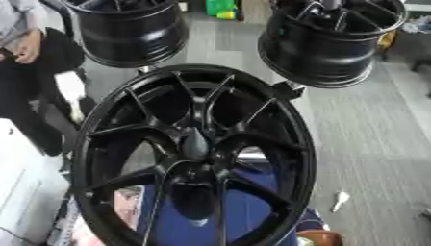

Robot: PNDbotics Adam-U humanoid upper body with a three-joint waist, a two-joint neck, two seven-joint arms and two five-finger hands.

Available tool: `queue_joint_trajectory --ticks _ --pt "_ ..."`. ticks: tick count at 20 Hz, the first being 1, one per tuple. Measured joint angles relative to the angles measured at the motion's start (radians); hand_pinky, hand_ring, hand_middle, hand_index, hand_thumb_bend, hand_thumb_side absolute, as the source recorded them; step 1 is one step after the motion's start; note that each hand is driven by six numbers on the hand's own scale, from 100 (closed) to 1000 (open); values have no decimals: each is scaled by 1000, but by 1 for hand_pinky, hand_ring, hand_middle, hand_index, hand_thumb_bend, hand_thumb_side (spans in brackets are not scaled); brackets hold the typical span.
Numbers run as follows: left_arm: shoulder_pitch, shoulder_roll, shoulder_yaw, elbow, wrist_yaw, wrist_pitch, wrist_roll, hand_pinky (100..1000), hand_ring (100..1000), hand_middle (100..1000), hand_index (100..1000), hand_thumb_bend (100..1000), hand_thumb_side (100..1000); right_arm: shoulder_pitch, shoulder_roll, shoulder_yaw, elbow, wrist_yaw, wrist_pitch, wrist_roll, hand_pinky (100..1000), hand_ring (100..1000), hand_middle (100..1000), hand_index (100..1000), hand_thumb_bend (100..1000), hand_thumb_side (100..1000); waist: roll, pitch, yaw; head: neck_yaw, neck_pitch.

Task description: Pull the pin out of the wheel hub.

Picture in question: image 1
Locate black wheel rim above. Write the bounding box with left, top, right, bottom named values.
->
left=256, top=0, right=410, bottom=89
left=59, top=0, right=190, bottom=69

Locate person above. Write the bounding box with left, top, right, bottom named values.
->
left=0, top=0, right=98, bottom=158

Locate green and yellow container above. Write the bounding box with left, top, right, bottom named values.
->
left=203, top=0, right=240, bottom=21

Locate black spoked wheel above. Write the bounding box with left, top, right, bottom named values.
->
left=70, top=63, right=318, bottom=246

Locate brown object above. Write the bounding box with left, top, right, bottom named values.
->
left=296, top=230, right=345, bottom=246

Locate white pin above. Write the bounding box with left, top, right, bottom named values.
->
left=328, top=191, right=352, bottom=213

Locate blue stand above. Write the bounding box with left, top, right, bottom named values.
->
left=136, top=167, right=327, bottom=246

